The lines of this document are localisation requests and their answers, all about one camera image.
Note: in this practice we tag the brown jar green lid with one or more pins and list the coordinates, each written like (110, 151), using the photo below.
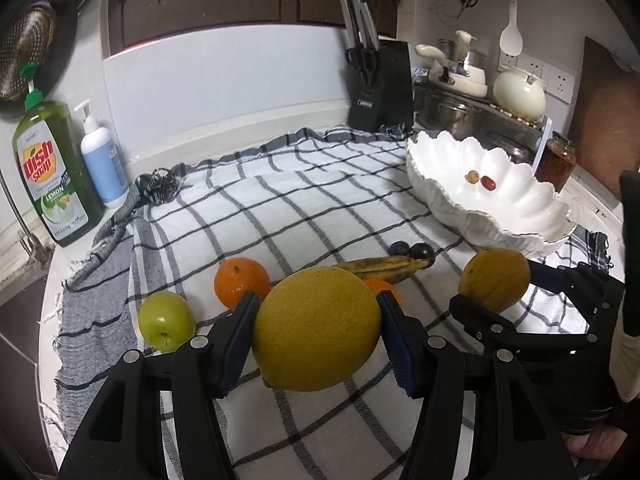
(557, 161)

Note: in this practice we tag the cream saucepan with handle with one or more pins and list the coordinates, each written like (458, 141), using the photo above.
(456, 66)

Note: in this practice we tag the overripe banana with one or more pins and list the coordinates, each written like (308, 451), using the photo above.
(392, 269)

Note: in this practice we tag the steel pot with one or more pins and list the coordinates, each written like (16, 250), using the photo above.
(437, 111)

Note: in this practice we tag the red grape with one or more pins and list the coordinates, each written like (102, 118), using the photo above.
(488, 183)

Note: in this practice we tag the checkered kitchen cloth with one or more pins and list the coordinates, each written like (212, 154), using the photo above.
(302, 200)

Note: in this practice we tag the black knife block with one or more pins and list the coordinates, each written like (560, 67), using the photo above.
(381, 96)

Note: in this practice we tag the grey shelf rack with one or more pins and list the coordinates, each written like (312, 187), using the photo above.
(498, 129)

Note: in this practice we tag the person right hand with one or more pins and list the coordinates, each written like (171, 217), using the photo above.
(606, 453)

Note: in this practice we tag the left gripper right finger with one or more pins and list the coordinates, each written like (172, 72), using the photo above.
(514, 438)

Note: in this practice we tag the large yellow lemon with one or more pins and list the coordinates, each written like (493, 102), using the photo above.
(315, 329)

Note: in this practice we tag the white rice spoon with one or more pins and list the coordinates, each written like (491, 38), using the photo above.
(511, 40)

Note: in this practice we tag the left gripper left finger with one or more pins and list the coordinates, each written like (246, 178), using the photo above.
(120, 436)

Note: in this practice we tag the steel sink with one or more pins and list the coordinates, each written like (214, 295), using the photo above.
(21, 419)

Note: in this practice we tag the white scalloped bowl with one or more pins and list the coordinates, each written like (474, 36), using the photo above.
(521, 214)

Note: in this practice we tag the black frying pan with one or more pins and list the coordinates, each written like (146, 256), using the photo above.
(40, 32)

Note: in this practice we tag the orange mandarin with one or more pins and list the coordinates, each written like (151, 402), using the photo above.
(377, 286)
(239, 275)

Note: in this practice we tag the steel faucet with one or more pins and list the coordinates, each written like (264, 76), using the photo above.
(30, 242)

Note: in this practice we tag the green dish soap bottle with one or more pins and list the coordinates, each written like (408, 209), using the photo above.
(51, 166)

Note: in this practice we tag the small brown longan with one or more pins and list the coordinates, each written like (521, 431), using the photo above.
(472, 177)

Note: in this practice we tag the wall power sockets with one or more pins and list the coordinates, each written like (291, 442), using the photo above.
(558, 83)

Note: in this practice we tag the wooden cutting board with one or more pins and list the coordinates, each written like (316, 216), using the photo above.
(605, 123)

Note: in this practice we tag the cream round kettle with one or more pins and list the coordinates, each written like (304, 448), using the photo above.
(520, 93)

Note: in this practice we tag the green apple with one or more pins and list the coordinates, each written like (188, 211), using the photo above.
(166, 321)

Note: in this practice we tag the dark plum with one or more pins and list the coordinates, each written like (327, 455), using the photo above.
(422, 251)
(399, 248)

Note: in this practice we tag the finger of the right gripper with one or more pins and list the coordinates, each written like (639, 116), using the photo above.
(588, 288)
(491, 330)

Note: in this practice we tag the hanging scissors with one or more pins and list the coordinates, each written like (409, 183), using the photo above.
(465, 5)

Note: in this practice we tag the white blue pump bottle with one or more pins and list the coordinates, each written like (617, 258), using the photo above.
(101, 157)

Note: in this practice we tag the yellow mango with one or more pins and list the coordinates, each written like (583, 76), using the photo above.
(495, 278)

